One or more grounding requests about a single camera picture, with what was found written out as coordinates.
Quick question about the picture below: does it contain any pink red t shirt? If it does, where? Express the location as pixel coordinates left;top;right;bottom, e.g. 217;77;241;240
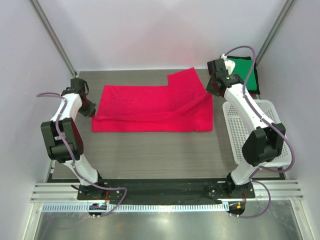
91;68;214;133

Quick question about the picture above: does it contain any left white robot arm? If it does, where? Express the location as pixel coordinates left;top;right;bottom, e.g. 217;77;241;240
37;78;107;200

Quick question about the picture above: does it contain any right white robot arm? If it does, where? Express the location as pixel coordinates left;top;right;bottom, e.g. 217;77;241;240
206;57;286;198

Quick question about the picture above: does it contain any black folded t shirt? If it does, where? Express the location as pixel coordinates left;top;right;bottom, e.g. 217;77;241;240
227;55;261;96

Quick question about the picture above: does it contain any white plastic basket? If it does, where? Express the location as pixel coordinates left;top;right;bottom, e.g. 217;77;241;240
222;99;292;175

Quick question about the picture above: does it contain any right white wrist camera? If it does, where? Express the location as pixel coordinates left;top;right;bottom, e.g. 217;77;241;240
220;54;236;75

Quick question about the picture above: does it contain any aluminium rail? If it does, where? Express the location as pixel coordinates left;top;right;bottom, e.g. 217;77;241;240
30;180;304;203

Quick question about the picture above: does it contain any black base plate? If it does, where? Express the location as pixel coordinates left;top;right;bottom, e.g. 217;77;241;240
76;177;256;205

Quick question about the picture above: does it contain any right aluminium frame post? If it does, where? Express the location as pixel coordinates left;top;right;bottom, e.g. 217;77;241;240
255;0;297;65

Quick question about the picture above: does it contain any aluminium frame post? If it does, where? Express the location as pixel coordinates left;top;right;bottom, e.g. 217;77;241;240
255;0;297;65
29;0;78;78

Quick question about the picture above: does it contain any left aluminium frame post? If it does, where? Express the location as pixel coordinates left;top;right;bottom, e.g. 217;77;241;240
29;0;78;78

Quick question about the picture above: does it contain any perforated cable duct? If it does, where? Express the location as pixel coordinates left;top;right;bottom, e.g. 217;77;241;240
42;202;229;214

